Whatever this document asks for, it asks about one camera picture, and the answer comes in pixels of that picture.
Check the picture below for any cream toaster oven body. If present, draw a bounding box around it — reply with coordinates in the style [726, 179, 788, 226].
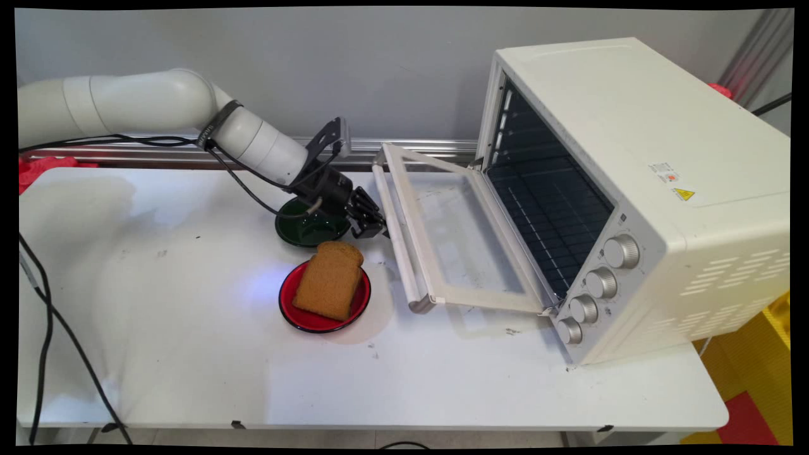
[474, 37, 792, 366]

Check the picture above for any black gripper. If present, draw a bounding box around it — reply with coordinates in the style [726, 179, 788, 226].
[296, 164, 390, 240]

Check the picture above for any red plate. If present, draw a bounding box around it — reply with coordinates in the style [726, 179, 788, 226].
[279, 260, 372, 334]

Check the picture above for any wire oven rack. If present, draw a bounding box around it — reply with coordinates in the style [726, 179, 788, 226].
[490, 158, 614, 298]

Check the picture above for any aluminium wall rail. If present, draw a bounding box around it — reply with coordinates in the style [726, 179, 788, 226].
[25, 136, 479, 168]

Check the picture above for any black camera mounting bracket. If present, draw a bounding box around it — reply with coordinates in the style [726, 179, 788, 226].
[302, 118, 345, 184]

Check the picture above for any yellow foam mat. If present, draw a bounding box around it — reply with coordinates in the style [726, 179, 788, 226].
[679, 291, 793, 446]

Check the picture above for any thin black cable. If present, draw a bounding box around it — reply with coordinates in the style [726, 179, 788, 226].
[751, 93, 793, 118]

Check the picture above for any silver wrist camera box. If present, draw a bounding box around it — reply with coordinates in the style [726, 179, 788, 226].
[331, 117, 352, 159]

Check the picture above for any red cloth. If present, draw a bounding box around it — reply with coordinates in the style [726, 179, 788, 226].
[19, 157, 99, 195]

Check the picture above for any aluminium frame post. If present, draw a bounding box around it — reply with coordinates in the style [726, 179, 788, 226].
[717, 8, 794, 108]

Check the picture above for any black hanging cable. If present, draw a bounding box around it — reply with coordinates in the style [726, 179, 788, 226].
[18, 234, 133, 446]

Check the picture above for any red foam mat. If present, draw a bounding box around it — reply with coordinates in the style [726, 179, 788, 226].
[717, 391, 779, 446]

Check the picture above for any cream glass oven door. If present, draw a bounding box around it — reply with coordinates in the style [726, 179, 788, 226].
[372, 143, 560, 315]

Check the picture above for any large silver oven knob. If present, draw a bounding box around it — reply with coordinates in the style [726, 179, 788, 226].
[602, 234, 640, 270]

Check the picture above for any green bowl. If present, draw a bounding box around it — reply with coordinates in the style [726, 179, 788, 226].
[275, 197, 352, 248]

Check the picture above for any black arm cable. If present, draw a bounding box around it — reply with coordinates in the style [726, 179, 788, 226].
[19, 133, 336, 221]

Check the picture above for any brown toast slice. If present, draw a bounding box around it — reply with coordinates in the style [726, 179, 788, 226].
[292, 240, 365, 322]

